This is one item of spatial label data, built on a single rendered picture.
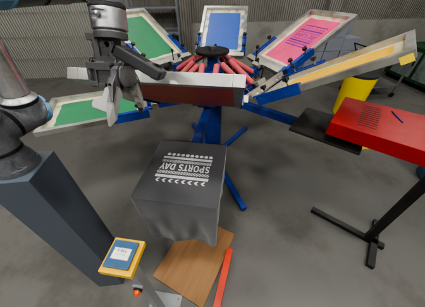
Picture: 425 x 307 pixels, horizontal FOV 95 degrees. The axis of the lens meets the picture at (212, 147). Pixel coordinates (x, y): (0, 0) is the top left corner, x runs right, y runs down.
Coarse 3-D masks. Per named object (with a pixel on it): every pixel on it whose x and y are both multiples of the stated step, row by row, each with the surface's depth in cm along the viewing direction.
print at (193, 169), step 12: (168, 156) 120; (180, 156) 120; (192, 156) 120; (204, 156) 120; (168, 168) 112; (180, 168) 112; (192, 168) 112; (204, 168) 112; (156, 180) 106; (168, 180) 105; (180, 180) 105; (192, 180) 105; (204, 180) 105
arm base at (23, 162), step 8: (24, 144) 77; (16, 152) 73; (24, 152) 76; (32, 152) 79; (0, 160) 70; (8, 160) 72; (16, 160) 73; (24, 160) 75; (32, 160) 78; (40, 160) 82; (0, 168) 71; (8, 168) 72; (16, 168) 74; (24, 168) 75; (32, 168) 78; (0, 176) 72; (8, 176) 73; (16, 176) 74
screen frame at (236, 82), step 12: (72, 72) 64; (84, 72) 63; (168, 72) 60; (180, 72) 60; (192, 72) 59; (144, 84) 65; (156, 84) 63; (168, 84) 61; (180, 84) 60; (192, 84) 60; (204, 84) 59; (216, 84) 59; (228, 84) 58; (240, 84) 58; (240, 96) 78
